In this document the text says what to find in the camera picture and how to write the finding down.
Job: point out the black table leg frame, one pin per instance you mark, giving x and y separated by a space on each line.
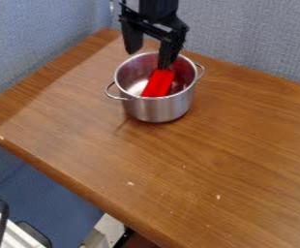
122 238

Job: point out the small metal pot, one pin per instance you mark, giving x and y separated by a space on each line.
130 78

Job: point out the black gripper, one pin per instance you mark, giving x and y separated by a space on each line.
153 18

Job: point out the white ribbed appliance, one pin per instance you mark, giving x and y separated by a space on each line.
16 238

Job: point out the red rectangular block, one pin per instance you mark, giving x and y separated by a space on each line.
158 84

